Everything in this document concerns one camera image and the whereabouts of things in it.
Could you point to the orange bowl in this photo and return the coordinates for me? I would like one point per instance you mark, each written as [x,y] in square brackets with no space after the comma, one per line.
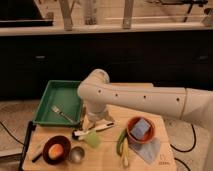
[149,135]

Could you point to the grey cloth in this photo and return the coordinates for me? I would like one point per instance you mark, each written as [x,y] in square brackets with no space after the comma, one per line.
[148,151]

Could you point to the green silicone spatula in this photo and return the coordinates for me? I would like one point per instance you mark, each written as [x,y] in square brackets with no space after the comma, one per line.
[91,136]

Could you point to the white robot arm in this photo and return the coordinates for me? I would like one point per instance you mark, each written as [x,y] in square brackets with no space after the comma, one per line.
[191,105]

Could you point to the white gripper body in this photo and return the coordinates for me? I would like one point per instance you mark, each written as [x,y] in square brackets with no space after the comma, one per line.
[93,118]

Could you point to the small metal cup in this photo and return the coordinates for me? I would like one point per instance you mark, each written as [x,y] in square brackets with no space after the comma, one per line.
[77,154]

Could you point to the dark brown bowl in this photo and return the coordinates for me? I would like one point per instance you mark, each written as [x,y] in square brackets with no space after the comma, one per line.
[57,140]

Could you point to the silver fork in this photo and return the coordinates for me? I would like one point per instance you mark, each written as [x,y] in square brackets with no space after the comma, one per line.
[58,111]

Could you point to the green plastic tray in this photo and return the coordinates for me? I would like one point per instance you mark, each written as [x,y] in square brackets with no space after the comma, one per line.
[63,94]

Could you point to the blue sponge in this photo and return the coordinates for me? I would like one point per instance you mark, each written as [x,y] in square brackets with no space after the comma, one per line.
[140,128]

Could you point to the black handled utensil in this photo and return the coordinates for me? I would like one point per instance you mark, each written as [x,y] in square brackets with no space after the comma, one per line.
[37,154]

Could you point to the orange fruit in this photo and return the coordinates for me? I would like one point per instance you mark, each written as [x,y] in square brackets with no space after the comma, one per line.
[55,151]

